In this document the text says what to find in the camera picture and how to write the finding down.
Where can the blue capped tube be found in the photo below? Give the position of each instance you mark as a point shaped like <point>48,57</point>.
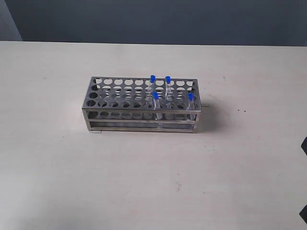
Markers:
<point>191,106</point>
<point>168,91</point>
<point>150,88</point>
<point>157,105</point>

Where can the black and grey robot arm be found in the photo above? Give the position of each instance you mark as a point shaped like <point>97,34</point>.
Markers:
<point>303,212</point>

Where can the stainless steel test tube rack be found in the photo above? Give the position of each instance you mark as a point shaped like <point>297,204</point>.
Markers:
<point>118,104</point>

